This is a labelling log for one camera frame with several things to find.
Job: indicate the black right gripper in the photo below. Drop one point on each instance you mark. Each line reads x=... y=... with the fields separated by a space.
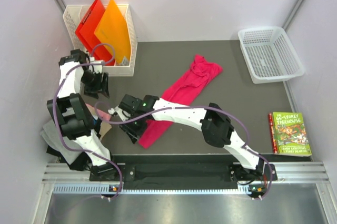
x=133 y=134

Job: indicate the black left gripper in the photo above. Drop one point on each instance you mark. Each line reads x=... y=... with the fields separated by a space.
x=92 y=92

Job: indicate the pink red t shirt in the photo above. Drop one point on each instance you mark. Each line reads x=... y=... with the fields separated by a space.
x=183 y=91

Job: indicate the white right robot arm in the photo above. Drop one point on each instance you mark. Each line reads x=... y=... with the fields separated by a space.
x=211 y=121

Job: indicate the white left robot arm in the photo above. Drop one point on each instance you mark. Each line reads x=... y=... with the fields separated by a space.
x=73 y=119

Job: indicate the brown folded cloth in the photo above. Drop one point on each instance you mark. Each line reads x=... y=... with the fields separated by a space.
x=104 y=129

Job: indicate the orange plastic folder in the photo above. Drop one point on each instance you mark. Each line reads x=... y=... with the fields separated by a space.
x=113 y=31

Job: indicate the red plastic folder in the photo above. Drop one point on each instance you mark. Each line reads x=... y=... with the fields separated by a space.
x=86 y=28

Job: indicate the grey folded t shirt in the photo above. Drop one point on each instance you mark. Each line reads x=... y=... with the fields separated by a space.
x=51 y=137

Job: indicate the white file organizer rack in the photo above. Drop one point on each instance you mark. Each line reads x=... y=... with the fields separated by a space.
x=72 y=16

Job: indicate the white plastic mesh basket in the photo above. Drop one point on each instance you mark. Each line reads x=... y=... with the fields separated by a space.
x=269 y=55

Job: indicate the green treehouse book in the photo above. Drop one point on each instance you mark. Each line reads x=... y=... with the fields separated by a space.
x=288 y=134

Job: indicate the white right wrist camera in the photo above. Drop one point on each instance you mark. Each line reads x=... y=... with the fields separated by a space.
x=118 y=112

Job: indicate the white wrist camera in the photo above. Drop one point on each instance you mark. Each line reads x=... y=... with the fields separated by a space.
x=95 y=65
x=118 y=112

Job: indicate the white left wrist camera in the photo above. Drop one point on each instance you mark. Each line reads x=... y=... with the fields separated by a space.
x=95 y=65

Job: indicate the aluminium front rail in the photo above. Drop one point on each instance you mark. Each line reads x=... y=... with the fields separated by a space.
x=65 y=181

